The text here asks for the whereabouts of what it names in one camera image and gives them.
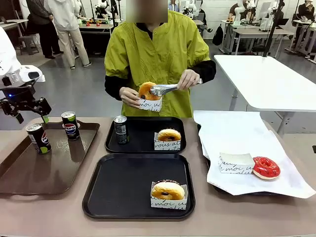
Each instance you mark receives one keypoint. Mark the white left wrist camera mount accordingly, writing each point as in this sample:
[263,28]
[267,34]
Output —
[7,81]

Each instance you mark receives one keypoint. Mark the metal serving tongs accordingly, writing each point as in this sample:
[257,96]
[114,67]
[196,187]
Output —
[163,89]

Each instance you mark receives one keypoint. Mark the bystander in dark clothes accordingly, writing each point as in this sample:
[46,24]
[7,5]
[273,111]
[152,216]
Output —
[40,24]

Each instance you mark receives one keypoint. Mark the white printed paper box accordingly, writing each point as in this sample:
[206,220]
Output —
[149,106]
[234,160]

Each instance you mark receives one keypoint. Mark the black plastic tray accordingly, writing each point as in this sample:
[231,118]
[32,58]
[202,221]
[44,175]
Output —
[123,187]
[140,126]

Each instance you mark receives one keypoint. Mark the grey stool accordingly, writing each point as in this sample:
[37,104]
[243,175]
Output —
[28,44]

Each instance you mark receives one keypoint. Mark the black Pepsi can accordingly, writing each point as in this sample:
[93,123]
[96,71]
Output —
[121,132]
[39,140]
[70,128]

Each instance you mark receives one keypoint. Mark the grey lab table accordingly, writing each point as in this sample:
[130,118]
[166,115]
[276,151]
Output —
[261,33]

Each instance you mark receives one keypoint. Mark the blurred person head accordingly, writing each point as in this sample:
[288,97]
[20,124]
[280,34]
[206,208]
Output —
[146,11]

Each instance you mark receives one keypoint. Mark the lab table with toys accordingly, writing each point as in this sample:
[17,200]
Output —
[98,26]

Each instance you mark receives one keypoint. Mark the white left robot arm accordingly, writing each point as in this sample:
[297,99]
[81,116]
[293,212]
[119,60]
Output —
[8,54]

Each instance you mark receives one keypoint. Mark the white paper sheet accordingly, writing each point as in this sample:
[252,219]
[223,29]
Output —
[234,133]

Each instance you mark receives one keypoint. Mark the white folding table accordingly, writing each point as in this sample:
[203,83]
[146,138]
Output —
[261,79]

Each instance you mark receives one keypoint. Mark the black backpack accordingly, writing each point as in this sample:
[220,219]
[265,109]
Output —
[30,26]

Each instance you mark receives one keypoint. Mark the plain glazed donut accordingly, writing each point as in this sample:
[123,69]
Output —
[144,90]
[164,135]
[158,191]

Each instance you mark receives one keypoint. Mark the black camera pole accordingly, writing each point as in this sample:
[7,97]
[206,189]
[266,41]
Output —
[274,27]

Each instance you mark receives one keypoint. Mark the brown plastic tray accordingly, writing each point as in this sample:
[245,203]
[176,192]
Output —
[37,172]

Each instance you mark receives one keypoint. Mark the bystander in white top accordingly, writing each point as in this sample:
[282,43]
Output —
[66,17]

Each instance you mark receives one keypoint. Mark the red glazed donut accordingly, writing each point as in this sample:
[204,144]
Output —
[274,170]

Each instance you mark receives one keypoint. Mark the person left hand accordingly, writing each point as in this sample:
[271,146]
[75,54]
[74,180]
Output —
[188,79]

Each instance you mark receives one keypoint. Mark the person left forearm black sleeve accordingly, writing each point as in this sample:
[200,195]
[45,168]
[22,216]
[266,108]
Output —
[206,71]

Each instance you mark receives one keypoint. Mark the black tray under paper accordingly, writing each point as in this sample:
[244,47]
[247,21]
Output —
[218,189]

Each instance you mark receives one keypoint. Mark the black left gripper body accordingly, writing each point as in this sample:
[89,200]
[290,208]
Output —
[17,95]

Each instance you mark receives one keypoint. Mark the black hanging bag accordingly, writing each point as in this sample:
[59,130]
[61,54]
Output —
[217,35]

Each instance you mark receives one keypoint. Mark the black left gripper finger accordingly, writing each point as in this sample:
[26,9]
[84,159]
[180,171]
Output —
[10,108]
[43,106]

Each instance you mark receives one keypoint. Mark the person right forearm black sleeve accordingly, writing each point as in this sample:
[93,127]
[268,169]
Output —
[113,87]

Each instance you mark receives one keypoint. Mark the glazed donut tray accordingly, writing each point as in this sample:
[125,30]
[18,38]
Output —
[168,146]

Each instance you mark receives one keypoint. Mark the person right hand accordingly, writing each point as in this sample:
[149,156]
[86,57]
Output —
[129,97]

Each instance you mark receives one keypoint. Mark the person torso yellow-green shirt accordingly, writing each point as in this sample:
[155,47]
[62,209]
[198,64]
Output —
[158,54]

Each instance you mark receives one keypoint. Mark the grey desk with laptop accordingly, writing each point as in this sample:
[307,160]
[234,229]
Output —
[10,24]

